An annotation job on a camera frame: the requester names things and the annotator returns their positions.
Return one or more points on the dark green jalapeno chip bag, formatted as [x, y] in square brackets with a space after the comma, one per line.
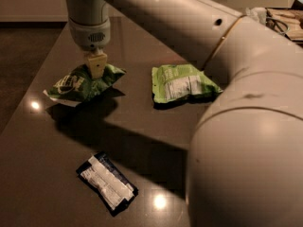
[78, 87]

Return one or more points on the crumpled white napkin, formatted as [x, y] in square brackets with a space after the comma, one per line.
[257, 14]

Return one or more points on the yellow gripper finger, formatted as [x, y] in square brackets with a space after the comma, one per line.
[96, 61]

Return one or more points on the light green chip bag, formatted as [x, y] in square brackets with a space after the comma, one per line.
[179, 82]

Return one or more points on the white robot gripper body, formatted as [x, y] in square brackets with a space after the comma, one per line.
[89, 34]

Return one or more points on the blue rxbar blueberry bar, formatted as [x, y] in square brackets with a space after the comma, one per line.
[115, 190]

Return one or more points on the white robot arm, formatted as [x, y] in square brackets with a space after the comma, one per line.
[245, 160]

